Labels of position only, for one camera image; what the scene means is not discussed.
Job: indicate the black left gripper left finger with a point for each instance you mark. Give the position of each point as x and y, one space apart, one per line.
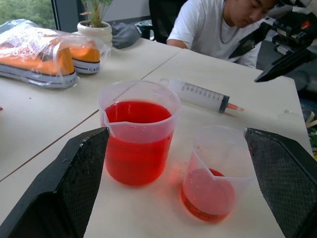
62 188

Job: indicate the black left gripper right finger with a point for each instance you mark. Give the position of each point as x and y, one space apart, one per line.
284 178

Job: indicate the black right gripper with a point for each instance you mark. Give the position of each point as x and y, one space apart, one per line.
294 29

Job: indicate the large white plastic syringe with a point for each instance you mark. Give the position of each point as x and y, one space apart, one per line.
198 94

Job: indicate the small beaker with red liquid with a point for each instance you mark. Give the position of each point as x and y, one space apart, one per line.
205 196

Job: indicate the large beaker with red liquid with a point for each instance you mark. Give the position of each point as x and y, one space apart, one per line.
138 153

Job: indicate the black mug with white handle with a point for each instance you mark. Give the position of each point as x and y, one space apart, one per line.
144 29

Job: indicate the person in white T-shirt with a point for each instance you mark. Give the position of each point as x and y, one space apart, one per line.
205 29

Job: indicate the black office chair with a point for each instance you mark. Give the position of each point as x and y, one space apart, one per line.
162 17

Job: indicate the orange canvas sneaker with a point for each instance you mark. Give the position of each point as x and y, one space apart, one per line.
85 55
37 67

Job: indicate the grey crumpled cloth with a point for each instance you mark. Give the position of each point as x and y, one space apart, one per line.
125 36

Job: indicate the orange sneakers in plastic bag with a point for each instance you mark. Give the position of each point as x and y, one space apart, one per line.
32 39

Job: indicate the white ceramic plant pot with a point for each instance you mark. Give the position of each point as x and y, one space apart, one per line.
95 31

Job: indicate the green potted plant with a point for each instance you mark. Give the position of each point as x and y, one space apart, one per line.
95 12

